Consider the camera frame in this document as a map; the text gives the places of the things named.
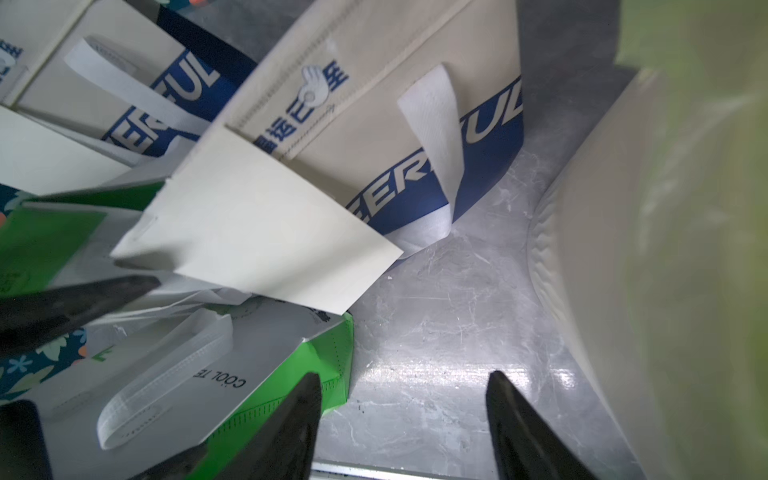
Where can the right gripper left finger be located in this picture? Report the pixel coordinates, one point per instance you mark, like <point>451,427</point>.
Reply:
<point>284,446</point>

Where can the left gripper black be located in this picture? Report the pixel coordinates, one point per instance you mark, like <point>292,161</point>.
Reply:
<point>31,320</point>

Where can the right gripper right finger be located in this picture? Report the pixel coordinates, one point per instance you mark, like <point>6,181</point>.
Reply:
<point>524,445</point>

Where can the middle green white bag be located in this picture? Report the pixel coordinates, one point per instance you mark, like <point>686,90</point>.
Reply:
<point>67,240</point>

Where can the green white bag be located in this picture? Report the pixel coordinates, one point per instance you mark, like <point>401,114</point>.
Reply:
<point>166,387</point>
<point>67,240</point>

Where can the front green white bag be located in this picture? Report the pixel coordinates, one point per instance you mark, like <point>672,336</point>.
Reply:
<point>166,387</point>

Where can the rear bag white receipt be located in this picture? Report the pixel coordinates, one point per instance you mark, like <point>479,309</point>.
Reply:
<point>40,161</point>

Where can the bag white receipt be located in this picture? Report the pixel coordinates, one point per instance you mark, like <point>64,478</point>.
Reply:
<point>40,161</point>
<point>232,215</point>

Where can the white trash bin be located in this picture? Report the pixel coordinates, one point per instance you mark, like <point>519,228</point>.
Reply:
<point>578,249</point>

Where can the right bag white receipt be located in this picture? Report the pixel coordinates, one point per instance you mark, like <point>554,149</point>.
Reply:
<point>232,215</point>

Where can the yellow-green bin liner bag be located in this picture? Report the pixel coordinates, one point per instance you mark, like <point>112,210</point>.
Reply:
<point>697,264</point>

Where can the rear blue white bag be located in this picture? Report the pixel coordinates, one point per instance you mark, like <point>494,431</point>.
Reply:
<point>132,80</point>

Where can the blue white bag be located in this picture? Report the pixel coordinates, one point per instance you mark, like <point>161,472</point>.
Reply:
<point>404,112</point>
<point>132,80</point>

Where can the right blue white bag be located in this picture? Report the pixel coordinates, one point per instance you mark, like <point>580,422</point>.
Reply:
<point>404,112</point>

